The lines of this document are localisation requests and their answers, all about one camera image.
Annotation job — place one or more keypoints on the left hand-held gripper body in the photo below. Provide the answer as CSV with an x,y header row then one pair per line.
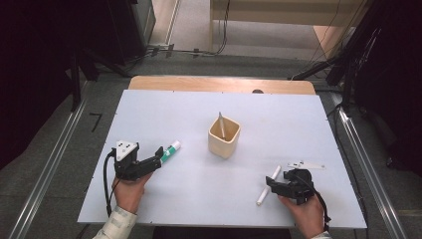
x,y
127,169

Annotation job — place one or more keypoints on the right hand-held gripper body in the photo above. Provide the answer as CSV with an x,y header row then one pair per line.
x,y
302,189

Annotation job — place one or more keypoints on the green and white glue stick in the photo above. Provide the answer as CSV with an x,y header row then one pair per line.
x,y
172,148

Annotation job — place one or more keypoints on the white pen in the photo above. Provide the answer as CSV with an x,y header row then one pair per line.
x,y
262,197

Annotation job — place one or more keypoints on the beige square pen holder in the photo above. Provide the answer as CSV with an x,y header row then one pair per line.
x,y
224,147

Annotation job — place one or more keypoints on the silver pen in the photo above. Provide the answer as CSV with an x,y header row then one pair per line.
x,y
221,126

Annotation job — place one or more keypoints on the person's left hand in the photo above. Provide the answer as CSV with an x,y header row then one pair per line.
x,y
129,195

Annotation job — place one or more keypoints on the person's right hand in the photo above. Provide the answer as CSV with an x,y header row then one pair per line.
x,y
308,215

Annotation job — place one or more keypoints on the white board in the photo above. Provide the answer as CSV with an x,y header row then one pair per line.
x,y
199,199

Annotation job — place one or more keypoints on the wooden table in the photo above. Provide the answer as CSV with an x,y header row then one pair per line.
x,y
199,84

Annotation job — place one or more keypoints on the black stand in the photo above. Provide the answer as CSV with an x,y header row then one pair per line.
x,y
75,83
348,83

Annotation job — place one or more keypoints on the dark cabinet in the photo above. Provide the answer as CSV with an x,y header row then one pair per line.
x,y
126,30

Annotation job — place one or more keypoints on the black curtain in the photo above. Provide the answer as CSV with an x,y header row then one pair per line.
x,y
398,83
33,66

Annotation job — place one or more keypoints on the beige wooden furniture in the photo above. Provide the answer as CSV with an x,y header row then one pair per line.
x,y
282,18

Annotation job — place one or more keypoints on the metal floor rail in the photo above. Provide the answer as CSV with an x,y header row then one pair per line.
x,y
51,166
386,205

